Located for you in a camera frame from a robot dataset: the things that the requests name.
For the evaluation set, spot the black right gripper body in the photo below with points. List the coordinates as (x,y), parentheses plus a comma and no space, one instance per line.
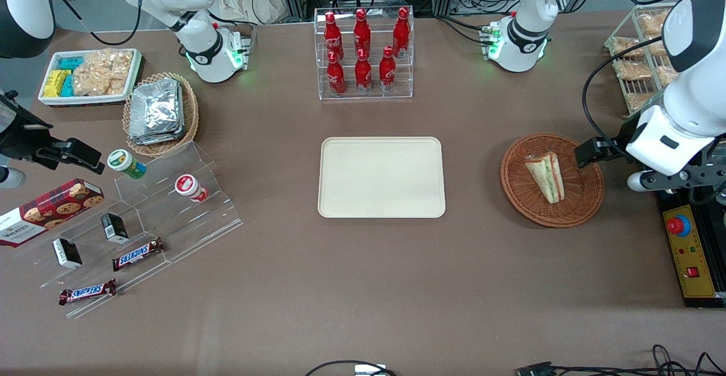
(21,138)

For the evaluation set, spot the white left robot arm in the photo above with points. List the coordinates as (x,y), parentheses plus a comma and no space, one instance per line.
(527,1)

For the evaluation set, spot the triangular wrapped sandwich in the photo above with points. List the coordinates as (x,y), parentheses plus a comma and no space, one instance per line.
(546,176)

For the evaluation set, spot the round brown wicker basket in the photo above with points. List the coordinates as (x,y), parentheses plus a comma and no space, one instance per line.
(584,206)

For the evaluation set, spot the white rectangular snack tray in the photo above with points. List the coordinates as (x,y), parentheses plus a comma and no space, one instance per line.
(85,100)

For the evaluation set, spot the oval brown wicker basket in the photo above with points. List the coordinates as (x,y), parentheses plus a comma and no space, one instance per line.
(191,112)

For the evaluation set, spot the beige plastic tray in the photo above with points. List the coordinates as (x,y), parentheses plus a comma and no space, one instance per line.
(382,177)

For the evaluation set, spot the clear bagged pastry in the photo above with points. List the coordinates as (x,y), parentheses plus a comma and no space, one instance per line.
(658,47)
(652,23)
(667,75)
(624,45)
(633,70)
(638,101)

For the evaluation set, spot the green lidded yogurt cup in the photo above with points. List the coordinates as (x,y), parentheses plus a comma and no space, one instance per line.
(125,163)

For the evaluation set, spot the red tartan cookie box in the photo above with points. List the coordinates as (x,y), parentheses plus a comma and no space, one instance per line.
(54,208)

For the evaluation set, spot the yellow snack packet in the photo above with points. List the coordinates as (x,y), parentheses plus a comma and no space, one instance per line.
(54,83)

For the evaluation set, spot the teal snack packet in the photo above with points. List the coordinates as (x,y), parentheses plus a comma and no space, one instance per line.
(67,87)
(71,63)

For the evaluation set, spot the silver foil packet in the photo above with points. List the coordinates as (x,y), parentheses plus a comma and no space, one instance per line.
(156,104)
(156,138)

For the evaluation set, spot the small black box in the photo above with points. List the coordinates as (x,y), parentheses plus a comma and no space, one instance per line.
(115,228)
(67,253)

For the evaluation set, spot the clear bag of crackers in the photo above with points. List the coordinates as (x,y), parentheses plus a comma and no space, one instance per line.
(103,72)

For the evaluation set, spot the red emergency stop button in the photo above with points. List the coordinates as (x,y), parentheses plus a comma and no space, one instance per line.
(678,225)

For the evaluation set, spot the red lidded yogurt cup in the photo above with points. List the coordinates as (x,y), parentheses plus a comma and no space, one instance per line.
(189,186)

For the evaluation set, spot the brown Snickers bar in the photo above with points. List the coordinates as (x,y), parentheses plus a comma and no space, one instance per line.
(138,254)
(88,292)

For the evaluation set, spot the yellow black control box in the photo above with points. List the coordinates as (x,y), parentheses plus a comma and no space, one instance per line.
(695,262)

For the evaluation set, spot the clear acrylic step stand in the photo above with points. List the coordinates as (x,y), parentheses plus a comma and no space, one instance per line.
(193,225)

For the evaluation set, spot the red cola bottle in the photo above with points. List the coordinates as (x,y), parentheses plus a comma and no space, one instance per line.
(363,74)
(330,31)
(401,29)
(387,71)
(336,76)
(362,29)

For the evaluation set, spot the clear acrylic bottle rack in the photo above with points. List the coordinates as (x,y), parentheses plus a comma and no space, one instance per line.
(364,97)

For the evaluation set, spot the small white device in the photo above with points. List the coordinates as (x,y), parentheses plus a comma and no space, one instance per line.
(370,370)

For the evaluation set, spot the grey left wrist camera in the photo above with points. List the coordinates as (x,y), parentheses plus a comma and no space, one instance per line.
(644,182)

